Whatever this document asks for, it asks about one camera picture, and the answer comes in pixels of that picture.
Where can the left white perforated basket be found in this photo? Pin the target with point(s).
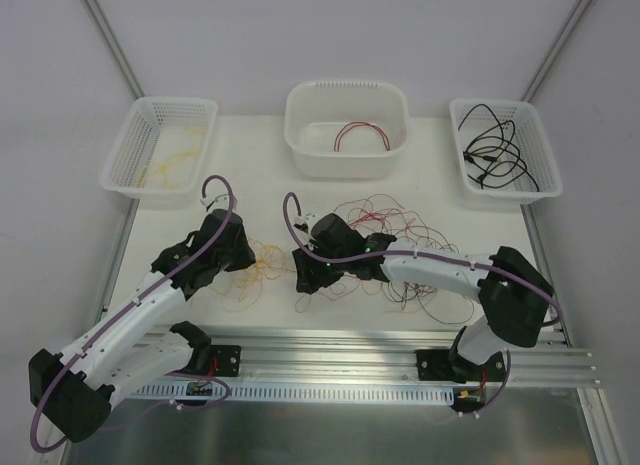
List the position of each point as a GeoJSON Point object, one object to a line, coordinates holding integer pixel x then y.
{"type": "Point", "coordinates": [160, 150]}

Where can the white slotted cable duct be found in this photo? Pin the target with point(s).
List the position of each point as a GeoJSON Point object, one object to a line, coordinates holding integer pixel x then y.
{"type": "Point", "coordinates": [403, 394]}

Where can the white centre plastic tub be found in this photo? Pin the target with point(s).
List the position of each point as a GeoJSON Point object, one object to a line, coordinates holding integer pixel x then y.
{"type": "Point", "coordinates": [346, 130]}

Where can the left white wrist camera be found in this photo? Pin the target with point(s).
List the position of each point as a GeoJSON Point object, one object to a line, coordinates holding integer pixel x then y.
{"type": "Point", "coordinates": [218, 202]}

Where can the right aluminium frame post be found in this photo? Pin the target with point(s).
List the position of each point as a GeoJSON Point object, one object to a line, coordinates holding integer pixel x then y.
{"type": "Point", "coordinates": [578, 11]}

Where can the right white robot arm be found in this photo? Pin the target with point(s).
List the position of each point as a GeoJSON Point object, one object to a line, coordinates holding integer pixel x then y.
{"type": "Point", "coordinates": [514, 296]}

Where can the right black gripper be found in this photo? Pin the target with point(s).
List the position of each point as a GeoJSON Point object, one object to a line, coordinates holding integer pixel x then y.
{"type": "Point", "coordinates": [306, 277]}

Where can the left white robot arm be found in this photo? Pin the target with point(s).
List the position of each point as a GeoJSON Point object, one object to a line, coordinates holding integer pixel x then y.
{"type": "Point", "coordinates": [77, 388]}

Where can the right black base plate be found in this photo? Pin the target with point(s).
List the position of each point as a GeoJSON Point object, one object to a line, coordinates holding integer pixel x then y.
{"type": "Point", "coordinates": [435, 365]}

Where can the left aluminium frame post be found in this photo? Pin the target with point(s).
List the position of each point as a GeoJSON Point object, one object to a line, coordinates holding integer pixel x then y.
{"type": "Point", "coordinates": [105, 31]}

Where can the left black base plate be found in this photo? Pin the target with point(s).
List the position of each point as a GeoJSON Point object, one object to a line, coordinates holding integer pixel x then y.
{"type": "Point", "coordinates": [222, 361]}

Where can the white perforated basket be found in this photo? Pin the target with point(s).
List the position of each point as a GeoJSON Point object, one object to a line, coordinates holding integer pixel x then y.
{"type": "Point", "coordinates": [503, 152]}
{"type": "Point", "coordinates": [160, 150]}

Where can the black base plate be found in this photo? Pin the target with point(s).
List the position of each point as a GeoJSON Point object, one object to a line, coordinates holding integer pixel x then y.
{"type": "Point", "coordinates": [435, 365]}
{"type": "Point", "coordinates": [222, 361]}

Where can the aluminium mounting rail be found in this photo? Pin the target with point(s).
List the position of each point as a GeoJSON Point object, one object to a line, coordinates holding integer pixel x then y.
{"type": "Point", "coordinates": [388, 357]}

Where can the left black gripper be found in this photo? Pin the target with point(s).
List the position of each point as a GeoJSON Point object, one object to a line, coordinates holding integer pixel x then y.
{"type": "Point", "coordinates": [239, 255]}

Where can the right white perforated basket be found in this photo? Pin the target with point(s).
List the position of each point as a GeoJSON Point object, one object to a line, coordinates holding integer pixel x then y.
{"type": "Point", "coordinates": [503, 152]}

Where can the aluminium frame post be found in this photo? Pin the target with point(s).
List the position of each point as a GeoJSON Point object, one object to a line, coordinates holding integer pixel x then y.
{"type": "Point", "coordinates": [105, 31]}
{"type": "Point", "coordinates": [578, 11]}

